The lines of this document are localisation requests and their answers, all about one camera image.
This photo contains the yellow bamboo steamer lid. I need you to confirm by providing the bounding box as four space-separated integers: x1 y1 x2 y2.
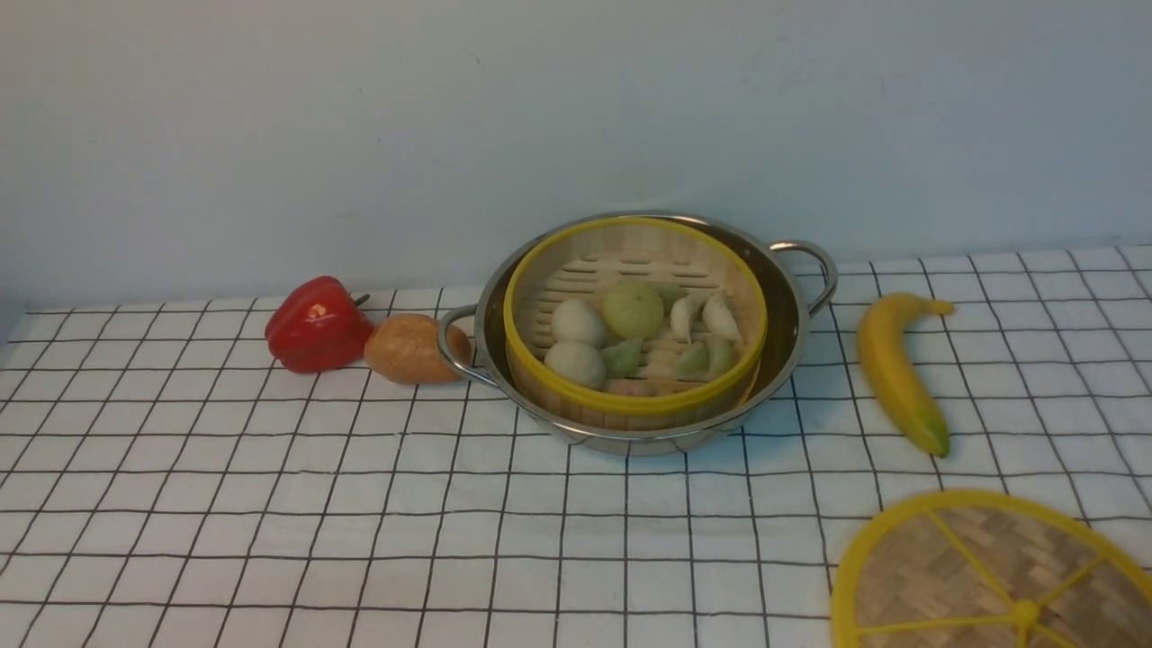
829 490 1151 647

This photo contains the green dumpling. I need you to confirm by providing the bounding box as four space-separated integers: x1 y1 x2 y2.
600 337 644 379
673 340 708 382
705 336 740 380

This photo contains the stainless steel pot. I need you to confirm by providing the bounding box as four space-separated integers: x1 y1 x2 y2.
437 213 838 455

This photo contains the white steamed bun front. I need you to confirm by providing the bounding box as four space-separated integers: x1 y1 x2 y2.
544 340 608 391

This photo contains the yellow banana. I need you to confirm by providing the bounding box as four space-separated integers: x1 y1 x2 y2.
857 292 955 458

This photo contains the red bell pepper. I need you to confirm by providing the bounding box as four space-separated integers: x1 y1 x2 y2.
264 276 376 374

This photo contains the yellow-green steamed bun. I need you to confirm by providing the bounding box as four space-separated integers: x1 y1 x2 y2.
601 280 665 339

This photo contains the white grid tablecloth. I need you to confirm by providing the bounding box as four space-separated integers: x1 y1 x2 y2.
1 246 1151 647

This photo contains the yellow-rimmed bamboo steamer basket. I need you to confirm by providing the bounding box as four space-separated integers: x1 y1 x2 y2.
502 216 770 432

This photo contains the green dumpling far right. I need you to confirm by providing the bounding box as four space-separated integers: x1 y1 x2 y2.
705 336 740 380

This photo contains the white steamed bun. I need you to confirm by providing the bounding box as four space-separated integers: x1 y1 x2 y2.
550 299 608 348
544 340 608 391

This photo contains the white dumpling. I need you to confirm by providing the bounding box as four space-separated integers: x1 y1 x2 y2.
668 292 708 344
702 292 743 345

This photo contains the white dumpling right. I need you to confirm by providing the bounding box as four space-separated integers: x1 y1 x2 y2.
702 292 743 345

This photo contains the brown potato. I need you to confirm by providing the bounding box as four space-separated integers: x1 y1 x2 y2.
364 312 461 384

